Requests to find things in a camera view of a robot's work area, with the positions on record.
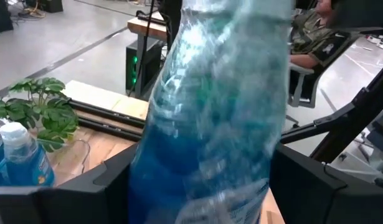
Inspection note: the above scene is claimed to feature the wooden side table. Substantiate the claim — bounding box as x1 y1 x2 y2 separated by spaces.
126 11 169 43

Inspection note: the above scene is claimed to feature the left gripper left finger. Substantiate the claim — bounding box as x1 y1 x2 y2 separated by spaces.
38 142 139 224

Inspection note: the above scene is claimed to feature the black box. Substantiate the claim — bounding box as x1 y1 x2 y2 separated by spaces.
38 0 64 14
0 0 14 34

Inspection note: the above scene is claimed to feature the black computer tower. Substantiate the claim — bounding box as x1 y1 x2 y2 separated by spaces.
125 39 164 101

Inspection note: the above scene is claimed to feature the person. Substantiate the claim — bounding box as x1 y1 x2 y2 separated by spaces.
287 0 362 70

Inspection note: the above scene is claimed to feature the grey office chair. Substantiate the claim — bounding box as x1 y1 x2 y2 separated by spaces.
286 61 323 110

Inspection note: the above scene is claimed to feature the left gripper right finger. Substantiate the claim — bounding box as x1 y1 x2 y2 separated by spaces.
268 143 348 224

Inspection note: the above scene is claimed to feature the potted green plant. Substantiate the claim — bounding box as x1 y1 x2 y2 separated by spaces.
0 77 80 154

